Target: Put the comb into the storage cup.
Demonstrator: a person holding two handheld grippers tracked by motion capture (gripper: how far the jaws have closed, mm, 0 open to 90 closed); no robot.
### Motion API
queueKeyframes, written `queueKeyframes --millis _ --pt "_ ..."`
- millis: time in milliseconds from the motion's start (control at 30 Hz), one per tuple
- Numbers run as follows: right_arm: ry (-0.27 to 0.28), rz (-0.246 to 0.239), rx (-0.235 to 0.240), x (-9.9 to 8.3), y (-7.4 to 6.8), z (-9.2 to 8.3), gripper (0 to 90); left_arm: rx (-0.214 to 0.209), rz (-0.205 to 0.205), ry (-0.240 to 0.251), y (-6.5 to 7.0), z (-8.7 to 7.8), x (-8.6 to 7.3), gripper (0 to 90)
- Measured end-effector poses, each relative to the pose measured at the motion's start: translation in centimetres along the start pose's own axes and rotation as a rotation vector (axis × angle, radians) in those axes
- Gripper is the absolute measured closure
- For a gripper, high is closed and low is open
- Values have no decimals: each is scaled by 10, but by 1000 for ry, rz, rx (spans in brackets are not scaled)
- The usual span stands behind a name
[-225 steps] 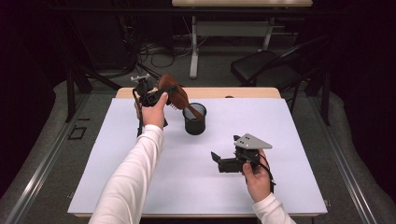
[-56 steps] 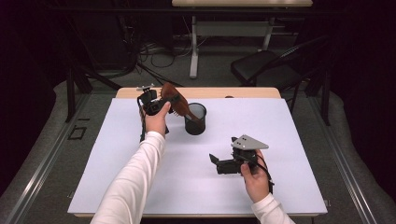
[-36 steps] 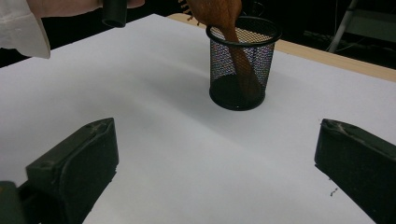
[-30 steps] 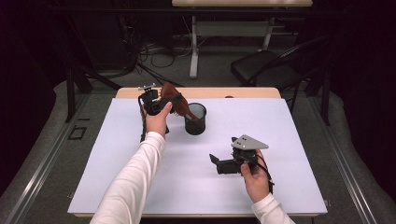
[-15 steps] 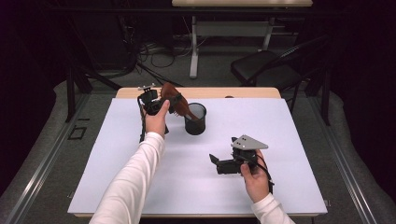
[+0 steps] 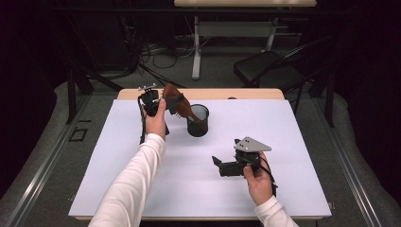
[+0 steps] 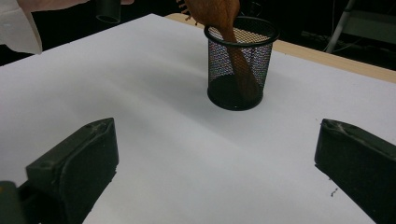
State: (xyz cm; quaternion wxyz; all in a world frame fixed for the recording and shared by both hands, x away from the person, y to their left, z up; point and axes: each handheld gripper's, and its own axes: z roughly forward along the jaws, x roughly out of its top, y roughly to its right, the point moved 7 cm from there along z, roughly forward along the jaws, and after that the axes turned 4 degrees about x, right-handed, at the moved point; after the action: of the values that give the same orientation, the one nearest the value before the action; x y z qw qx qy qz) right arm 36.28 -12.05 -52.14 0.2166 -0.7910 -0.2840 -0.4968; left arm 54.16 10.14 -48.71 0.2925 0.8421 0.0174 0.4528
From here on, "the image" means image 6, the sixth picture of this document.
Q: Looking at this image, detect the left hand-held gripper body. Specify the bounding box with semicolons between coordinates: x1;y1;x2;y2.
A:
137;82;161;117

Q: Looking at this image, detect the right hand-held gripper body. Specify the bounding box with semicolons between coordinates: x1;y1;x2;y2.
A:
233;136;272;176

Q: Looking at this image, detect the wooden hairbrush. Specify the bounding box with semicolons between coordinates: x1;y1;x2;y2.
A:
162;83;204;125

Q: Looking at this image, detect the black mesh pen cup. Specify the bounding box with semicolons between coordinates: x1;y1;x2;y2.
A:
186;103;210;138

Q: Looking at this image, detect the person's left hand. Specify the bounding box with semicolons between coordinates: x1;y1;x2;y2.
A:
142;98;168;140

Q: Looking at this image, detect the person's right hand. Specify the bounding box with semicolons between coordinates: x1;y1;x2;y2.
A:
243;151;274;206

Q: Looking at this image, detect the white table mat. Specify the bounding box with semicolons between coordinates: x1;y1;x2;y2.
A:
68;98;333;218

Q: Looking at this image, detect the black metal stand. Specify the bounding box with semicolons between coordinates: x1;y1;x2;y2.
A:
64;12;125;125
310;67;336;129

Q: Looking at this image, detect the black folding chair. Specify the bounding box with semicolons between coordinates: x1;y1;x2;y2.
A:
233;36;335;96

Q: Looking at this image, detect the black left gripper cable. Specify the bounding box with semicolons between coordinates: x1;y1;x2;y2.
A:
137;96;149;146

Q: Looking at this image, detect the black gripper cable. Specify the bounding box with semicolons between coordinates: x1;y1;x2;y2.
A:
137;96;149;146
244;155;279;197

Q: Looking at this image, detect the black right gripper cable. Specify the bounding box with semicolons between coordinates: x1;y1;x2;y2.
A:
244;155;279;197

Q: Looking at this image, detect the tangle of floor cables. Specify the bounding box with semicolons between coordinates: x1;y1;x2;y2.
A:
138;39;198;71

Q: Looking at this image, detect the grey metal frame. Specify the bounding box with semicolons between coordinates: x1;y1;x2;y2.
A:
173;0;318;80

